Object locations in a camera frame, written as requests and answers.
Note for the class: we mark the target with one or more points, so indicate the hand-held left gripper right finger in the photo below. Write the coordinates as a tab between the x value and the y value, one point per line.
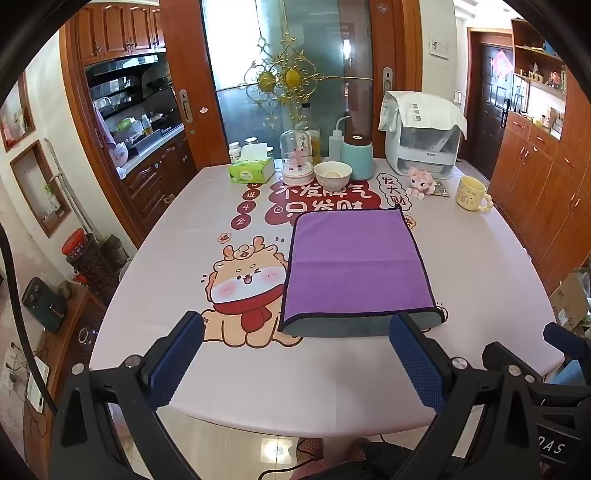
418	364

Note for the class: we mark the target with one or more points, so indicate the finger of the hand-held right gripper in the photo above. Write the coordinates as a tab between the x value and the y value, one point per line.
563	340

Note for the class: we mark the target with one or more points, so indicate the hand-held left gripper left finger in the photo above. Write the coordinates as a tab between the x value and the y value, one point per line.
178	360

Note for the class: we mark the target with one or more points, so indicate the purple towel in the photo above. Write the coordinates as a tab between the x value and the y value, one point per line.
358	263

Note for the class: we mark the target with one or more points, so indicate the cardboard box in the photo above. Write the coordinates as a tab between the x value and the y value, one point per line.
572	297

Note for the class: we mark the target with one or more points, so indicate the printed cartoon tablecloth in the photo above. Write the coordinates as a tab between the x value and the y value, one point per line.
194	258

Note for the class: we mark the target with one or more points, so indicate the black box device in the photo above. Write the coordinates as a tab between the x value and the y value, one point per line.
42	297

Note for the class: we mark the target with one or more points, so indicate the red lidded jar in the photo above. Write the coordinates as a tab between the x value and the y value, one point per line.
76	245

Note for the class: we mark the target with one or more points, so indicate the wooden cabinet with shelves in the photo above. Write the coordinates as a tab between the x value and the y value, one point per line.
540	184

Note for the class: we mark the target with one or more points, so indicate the yellow mug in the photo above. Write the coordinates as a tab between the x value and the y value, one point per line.
471	193

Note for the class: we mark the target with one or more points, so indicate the flat printed packet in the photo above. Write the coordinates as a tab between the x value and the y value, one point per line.
439	188

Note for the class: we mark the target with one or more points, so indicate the pink plush toy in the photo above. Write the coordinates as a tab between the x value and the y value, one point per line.
420	181

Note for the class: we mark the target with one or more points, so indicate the kitchen counter with drawers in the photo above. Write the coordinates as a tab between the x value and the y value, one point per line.
147	170

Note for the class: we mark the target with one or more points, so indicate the green tissue box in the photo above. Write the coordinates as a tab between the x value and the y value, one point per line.
251	170

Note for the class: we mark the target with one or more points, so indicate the white bowl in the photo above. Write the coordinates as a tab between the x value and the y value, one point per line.
332	174

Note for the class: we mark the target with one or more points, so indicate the white countertop appliance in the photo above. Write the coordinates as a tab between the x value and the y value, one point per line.
422	150

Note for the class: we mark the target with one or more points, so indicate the white pill bottle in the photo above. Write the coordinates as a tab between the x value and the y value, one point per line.
234	152
250	142

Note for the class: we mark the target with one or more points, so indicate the mint appliance with brown lid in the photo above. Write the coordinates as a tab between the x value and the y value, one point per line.
358	157

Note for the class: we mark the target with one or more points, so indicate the glass dome ornament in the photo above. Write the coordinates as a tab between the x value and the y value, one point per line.
295	157

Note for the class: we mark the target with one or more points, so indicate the clear squeeze bottle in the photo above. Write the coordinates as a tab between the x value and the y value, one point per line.
336	141

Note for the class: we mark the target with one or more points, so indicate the yellow oil bottle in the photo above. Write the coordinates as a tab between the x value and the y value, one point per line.
316	145

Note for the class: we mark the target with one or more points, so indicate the white cloth cover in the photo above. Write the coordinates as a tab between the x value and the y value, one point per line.
422	110

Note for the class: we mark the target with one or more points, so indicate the dark entrance door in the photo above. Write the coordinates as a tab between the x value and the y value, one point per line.
491	87

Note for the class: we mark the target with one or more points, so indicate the glass door with gold ornament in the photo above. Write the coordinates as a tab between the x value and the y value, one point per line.
286	74

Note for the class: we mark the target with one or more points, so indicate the white wall switch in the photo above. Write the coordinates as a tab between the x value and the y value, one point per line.
438	46

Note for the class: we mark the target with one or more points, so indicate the wooden kitchen wall cabinets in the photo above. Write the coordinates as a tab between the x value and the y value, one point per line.
117	27

